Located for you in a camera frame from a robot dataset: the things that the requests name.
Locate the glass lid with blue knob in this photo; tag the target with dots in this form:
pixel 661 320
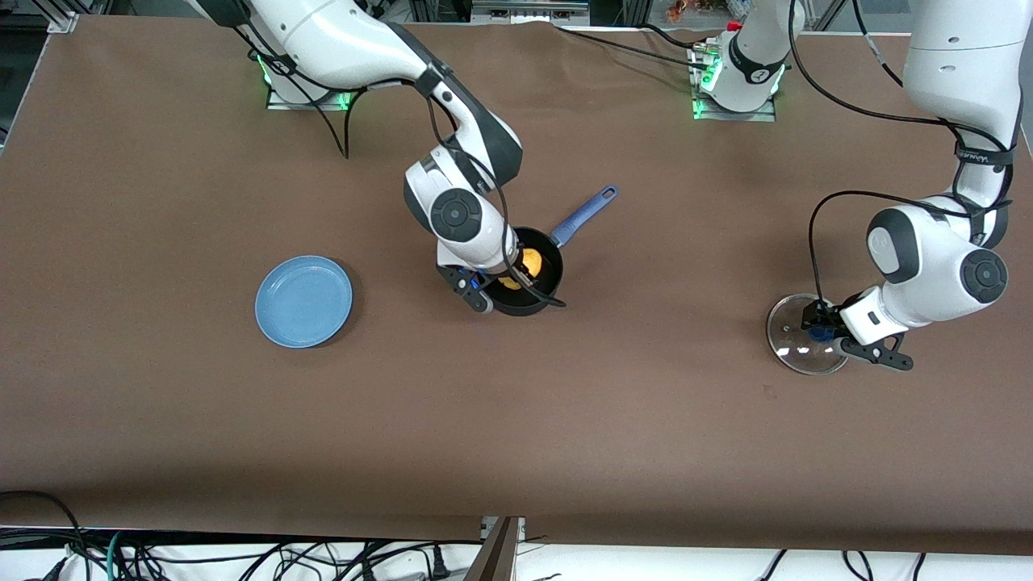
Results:
pixel 795 347

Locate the yellow potato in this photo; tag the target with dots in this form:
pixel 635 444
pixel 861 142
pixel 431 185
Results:
pixel 533 262

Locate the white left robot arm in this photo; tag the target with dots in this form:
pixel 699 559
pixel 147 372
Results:
pixel 960 48

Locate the colourful small toys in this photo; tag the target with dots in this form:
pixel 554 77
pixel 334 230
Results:
pixel 686 10

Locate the aluminium profile bar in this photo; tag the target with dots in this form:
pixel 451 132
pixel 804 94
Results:
pixel 496 553

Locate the blue plate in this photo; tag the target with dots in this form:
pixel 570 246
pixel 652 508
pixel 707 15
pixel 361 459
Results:
pixel 303 303

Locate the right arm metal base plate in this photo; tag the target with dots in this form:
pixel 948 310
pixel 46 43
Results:
pixel 274 98

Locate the brown table cover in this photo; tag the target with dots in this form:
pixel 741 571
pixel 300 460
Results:
pixel 516 420

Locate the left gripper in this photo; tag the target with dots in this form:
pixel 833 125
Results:
pixel 817 317

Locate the silver black equipment box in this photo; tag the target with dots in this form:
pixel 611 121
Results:
pixel 529 10

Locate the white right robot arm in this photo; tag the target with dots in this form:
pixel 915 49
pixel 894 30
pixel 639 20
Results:
pixel 339 32

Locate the aluminium frame corner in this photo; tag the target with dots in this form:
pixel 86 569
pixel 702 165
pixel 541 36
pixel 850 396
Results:
pixel 60 16

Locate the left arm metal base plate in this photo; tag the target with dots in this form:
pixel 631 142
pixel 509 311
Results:
pixel 704 73

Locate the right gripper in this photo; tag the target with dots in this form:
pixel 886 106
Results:
pixel 516 275

